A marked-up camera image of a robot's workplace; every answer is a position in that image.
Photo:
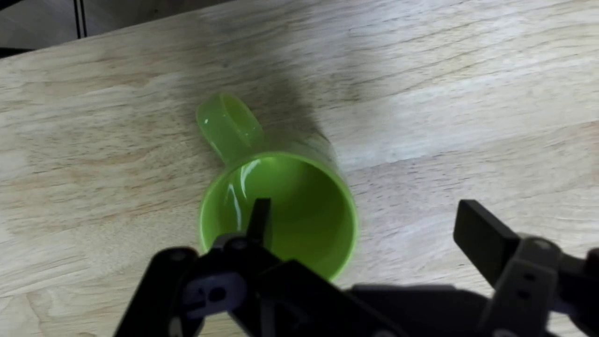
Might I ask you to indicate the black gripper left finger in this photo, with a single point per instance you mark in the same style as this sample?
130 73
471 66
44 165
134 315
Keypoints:
259 221

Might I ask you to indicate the green plastic mug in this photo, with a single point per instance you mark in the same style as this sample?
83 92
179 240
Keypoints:
312 210

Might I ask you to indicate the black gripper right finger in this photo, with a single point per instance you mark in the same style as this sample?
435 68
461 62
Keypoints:
488 242

